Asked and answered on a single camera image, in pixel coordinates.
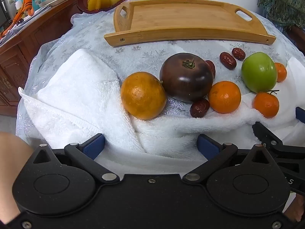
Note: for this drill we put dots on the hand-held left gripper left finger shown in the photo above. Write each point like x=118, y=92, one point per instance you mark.
x=94, y=145

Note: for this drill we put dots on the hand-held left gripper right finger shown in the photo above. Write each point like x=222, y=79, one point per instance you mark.
x=207, y=146

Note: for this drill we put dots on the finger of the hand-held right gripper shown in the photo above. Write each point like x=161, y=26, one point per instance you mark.
x=300, y=114
x=265, y=134

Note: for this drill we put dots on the mandarin orange with stem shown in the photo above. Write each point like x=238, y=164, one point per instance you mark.
x=266, y=105

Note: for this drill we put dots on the red jujube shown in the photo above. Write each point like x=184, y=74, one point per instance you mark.
x=212, y=68
x=228, y=60
x=238, y=53
x=199, y=108

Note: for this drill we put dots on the green apple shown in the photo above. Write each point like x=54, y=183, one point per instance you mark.
x=258, y=72

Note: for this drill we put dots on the dark purple tomato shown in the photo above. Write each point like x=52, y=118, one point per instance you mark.
x=185, y=81

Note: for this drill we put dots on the large brownish orange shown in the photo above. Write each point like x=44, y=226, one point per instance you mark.
x=143, y=96

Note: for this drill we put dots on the wooden serving tray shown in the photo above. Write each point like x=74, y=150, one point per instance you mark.
x=190, y=21

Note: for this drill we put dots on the person's right forearm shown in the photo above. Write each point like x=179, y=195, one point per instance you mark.
x=299, y=207

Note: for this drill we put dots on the white terry towel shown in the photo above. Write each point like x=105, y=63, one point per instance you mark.
x=76, y=95
x=178, y=128

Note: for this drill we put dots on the brown wooden cabinet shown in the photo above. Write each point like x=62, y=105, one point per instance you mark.
x=23, y=59

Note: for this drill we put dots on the snowflake print tablecloth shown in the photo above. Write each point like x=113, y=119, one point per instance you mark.
x=100, y=33

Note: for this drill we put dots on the patterned fringed cloth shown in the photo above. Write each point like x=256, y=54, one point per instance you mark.
x=283, y=0

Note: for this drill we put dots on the papers on cabinet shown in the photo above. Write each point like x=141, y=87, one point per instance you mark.
x=31, y=20

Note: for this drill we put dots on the black monitor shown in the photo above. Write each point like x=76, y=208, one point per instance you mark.
x=3, y=14

